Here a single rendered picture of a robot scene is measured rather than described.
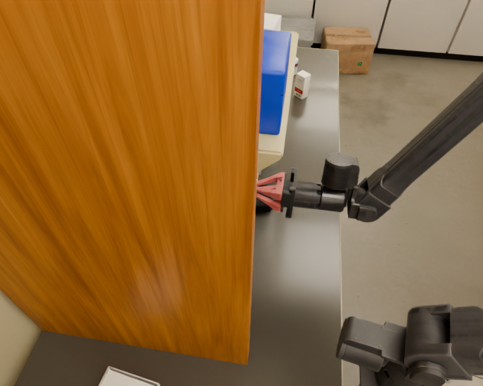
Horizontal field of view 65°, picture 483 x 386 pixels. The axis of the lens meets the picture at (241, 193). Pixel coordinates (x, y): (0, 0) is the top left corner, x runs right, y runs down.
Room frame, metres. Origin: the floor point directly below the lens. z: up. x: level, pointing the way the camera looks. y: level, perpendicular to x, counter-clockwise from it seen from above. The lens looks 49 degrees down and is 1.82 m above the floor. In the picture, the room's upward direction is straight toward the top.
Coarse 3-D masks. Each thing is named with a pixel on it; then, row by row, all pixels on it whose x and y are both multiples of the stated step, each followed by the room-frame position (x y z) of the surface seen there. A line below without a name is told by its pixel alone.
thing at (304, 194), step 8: (296, 168) 0.57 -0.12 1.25; (296, 176) 0.55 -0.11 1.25; (296, 184) 0.52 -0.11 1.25; (304, 184) 0.55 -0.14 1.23; (312, 184) 0.55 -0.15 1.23; (296, 192) 0.53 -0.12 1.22; (304, 192) 0.52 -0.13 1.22; (312, 192) 0.52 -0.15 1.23; (296, 200) 0.52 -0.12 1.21; (304, 200) 0.51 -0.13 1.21; (312, 200) 0.51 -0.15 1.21; (288, 208) 0.52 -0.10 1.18; (312, 208) 0.51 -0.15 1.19; (288, 216) 0.52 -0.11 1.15
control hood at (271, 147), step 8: (296, 32) 0.65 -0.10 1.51; (296, 40) 0.63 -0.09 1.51; (296, 48) 0.60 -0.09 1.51; (288, 72) 0.52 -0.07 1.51; (288, 80) 0.50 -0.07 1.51; (288, 88) 0.48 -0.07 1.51; (288, 96) 0.46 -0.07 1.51; (288, 104) 0.44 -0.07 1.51; (264, 136) 0.37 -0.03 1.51; (272, 136) 0.37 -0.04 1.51; (280, 136) 0.37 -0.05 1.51; (264, 144) 0.36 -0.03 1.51; (272, 144) 0.36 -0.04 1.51; (280, 144) 0.36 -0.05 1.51; (264, 152) 0.34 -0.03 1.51; (272, 152) 0.34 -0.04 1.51; (280, 152) 0.34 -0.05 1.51; (264, 160) 0.34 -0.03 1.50; (272, 160) 0.34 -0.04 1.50
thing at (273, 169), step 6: (276, 162) 0.71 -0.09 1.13; (264, 168) 0.70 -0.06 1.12; (270, 168) 0.70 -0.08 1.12; (276, 168) 0.71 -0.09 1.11; (264, 174) 0.70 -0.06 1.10; (270, 174) 0.70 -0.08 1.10; (258, 180) 0.70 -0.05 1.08; (258, 186) 0.70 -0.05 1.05; (258, 192) 0.70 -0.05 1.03; (270, 198) 0.70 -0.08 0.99; (258, 204) 0.70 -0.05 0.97; (264, 204) 0.70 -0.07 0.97
